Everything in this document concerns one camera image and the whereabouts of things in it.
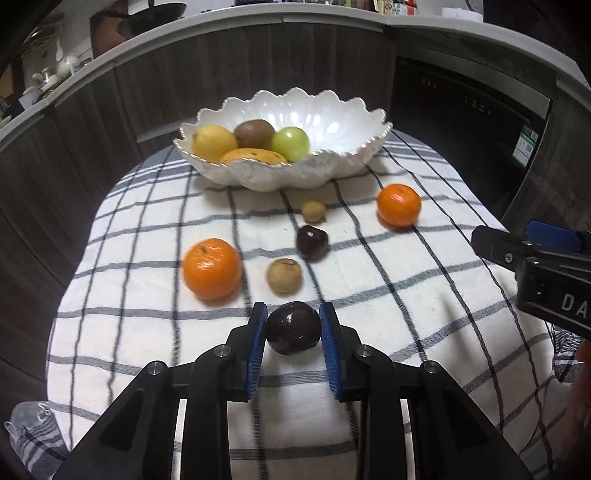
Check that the small white box appliance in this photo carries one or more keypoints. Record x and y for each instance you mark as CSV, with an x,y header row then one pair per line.
x,y
461,14

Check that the brown kiwi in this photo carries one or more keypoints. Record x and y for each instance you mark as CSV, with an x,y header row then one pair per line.
x,y
254,131

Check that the dark brown cutting board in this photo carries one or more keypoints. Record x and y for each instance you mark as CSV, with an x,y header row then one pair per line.
x,y
106,27

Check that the white grey checked cloth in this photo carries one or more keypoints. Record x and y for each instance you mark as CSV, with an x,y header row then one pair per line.
x,y
415,300

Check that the black wok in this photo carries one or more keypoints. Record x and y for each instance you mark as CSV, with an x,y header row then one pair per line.
x,y
166,7

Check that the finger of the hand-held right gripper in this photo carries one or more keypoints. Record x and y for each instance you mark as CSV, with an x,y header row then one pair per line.
x,y
496,247
554,235

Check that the black microwave oven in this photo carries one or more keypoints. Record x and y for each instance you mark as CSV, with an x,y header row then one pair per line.
x,y
508,9

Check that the dark purple plum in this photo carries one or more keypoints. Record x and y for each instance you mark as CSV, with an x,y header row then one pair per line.
x,y
312,243
293,327

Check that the brown longan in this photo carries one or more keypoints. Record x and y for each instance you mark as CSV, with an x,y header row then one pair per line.
x,y
285,276
314,211

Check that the white teapot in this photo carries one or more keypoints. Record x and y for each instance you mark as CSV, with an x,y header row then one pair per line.
x,y
70,66

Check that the orange mandarin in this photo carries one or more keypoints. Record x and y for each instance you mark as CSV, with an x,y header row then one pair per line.
x,y
212,268
399,205

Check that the green apple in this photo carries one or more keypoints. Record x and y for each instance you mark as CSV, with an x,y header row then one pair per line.
x,y
291,143

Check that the white scalloped ceramic bowl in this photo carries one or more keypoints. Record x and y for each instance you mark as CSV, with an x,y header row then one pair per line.
x,y
332,124

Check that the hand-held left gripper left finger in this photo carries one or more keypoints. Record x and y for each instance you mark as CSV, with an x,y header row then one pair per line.
x,y
256,350

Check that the black built-in dishwasher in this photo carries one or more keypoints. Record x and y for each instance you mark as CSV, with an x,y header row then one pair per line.
x,y
461,152

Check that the yellow mango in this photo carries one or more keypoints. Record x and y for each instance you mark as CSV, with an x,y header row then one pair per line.
x,y
251,156

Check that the yellow lemon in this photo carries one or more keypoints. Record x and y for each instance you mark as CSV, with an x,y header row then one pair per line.
x,y
212,143

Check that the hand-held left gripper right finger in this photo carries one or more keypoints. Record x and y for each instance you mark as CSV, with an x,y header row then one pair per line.
x,y
330,350

